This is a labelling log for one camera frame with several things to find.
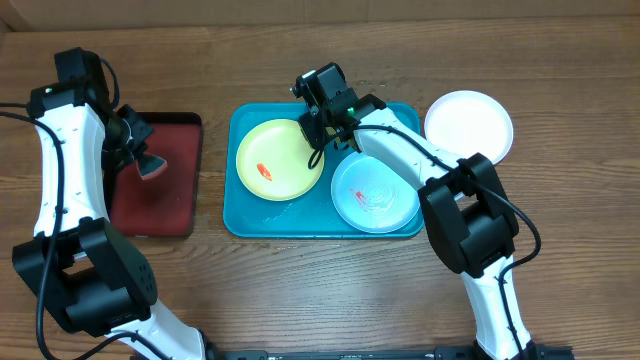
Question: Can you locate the yellow-green plate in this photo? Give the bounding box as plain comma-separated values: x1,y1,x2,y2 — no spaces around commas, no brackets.
236,119,324,201

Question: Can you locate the light blue plate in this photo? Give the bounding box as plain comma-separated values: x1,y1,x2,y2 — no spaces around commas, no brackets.
331,152,419,234

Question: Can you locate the white plate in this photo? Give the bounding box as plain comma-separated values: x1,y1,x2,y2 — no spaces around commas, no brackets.
424,90,514,164

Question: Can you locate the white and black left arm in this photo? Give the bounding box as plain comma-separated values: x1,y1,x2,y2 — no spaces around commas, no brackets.
12,47,217,359

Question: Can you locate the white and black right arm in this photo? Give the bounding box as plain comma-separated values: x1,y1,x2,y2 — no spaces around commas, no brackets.
290,63,541,359

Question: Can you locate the dark red water tray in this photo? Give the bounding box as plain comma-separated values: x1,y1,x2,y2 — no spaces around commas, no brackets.
104,112,203,237

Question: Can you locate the teal plastic serving tray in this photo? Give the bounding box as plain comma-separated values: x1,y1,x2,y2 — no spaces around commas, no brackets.
223,102,424,239

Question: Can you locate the brown cardboard back panel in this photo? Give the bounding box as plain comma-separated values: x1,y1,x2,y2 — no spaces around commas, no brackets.
1,0,639,32

